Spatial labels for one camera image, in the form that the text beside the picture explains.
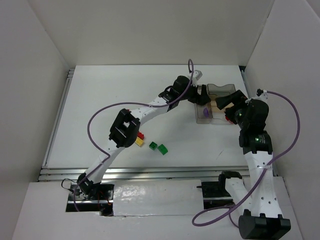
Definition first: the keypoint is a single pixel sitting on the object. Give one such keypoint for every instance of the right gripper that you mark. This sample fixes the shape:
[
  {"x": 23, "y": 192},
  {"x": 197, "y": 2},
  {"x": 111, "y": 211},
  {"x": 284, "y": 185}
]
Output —
[{"x": 236, "y": 97}]

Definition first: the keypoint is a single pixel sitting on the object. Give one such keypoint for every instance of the aluminium rail frame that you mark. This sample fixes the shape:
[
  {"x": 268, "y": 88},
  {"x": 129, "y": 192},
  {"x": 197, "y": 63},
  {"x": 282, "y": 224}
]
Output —
[{"x": 199, "y": 151}]

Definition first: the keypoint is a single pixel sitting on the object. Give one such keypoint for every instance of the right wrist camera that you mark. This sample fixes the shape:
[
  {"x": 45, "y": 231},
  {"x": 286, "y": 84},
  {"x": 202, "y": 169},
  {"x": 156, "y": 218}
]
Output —
[{"x": 261, "y": 93}]

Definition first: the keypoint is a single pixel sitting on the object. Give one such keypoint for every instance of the green square lego brick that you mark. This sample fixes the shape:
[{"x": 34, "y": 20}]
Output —
[{"x": 153, "y": 145}]

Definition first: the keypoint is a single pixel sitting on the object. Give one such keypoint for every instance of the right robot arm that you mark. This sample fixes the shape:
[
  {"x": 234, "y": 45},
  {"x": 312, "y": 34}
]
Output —
[{"x": 260, "y": 215}]

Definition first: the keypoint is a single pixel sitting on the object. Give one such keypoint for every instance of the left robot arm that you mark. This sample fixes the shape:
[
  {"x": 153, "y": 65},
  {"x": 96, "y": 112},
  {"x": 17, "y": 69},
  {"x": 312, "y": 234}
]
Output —
[{"x": 125, "y": 128}]

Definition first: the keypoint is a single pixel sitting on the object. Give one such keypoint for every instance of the white tape sheet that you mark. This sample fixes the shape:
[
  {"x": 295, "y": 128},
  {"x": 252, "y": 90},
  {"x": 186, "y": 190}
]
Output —
[{"x": 157, "y": 198}]

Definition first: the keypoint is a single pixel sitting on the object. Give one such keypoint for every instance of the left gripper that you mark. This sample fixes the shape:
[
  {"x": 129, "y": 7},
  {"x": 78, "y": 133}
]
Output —
[{"x": 200, "y": 93}]

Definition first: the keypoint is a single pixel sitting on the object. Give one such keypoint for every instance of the light green lego brick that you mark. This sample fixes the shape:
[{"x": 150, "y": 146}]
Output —
[{"x": 162, "y": 149}]

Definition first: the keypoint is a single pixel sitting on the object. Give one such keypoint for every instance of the purple round lego piece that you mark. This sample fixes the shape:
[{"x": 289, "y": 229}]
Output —
[{"x": 207, "y": 113}]

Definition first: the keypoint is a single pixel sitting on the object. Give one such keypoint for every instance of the long yellow lego plate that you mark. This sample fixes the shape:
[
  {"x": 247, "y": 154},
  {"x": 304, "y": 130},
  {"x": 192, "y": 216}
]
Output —
[{"x": 139, "y": 142}]

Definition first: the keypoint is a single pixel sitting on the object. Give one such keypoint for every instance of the red studded lego brick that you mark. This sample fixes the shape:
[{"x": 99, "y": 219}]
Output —
[{"x": 140, "y": 135}]

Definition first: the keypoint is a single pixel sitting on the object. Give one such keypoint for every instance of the red round flower lego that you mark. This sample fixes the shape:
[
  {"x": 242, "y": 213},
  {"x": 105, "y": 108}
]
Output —
[{"x": 228, "y": 119}]

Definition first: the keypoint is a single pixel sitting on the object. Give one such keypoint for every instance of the clear divided container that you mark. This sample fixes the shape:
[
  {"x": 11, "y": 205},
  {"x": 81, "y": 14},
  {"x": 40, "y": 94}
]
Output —
[{"x": 218, "y": 116}]

